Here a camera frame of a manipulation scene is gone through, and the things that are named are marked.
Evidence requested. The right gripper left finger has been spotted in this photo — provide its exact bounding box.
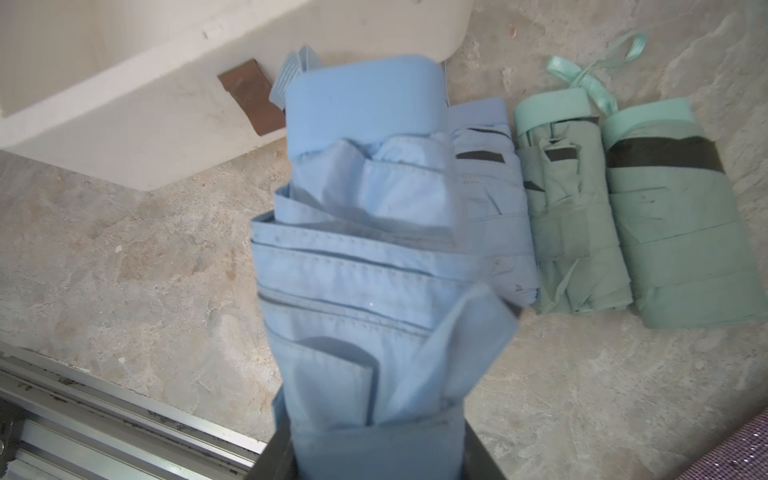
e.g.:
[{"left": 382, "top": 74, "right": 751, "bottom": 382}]
[{"left": 245, "top": 420, "right": 297, "bottom": 480}]

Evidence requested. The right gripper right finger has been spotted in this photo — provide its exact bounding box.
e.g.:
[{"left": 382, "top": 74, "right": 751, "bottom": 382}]
[{"left": 463, "top": 421, "right": 506, "bottom": 480}]

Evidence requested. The blue umbrella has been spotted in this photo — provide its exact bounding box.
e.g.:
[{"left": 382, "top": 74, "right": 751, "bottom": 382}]
[
  {"left": 251, "top": 47, "right": 518, "bottom": 479},
  {"left": 447, "top": 97, "right": 539, "bottom": 306}
]

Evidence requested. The white three-drawer cabinet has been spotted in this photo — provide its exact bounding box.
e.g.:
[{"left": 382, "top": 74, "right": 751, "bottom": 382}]
[{"left": 1, "top": 1, "right": 473, "bottom": 191}]

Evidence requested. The green folded umbrella left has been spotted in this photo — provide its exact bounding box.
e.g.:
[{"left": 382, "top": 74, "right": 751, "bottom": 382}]
[{"left": 514, "top": 32, "right": 647, "bottom": 314}]

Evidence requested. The green folded umbrella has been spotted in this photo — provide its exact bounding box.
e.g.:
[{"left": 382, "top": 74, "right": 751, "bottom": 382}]
[
  {"left": 514, "top": 32, "right": 647, "bottom": 314},
  {"left": 602, "top": 98, "right": 767, "bottom": 329}
]

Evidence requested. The green folded umbrella right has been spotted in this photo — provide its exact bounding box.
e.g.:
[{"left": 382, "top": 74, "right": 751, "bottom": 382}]
[{"left": 602, "top": 98, "right": 767, "bottom": 329}]

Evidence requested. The purple glitter bottle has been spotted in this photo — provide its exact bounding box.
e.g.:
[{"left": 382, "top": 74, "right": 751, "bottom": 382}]
[{"left": 677, "top": 410, "right": 768, "bottom": 480}]

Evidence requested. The aluminium mounting rail frame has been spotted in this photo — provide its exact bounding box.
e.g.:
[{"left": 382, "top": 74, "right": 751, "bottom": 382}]
[{"left": 1, "top": 343, "right": 266, "bottom": 479}]

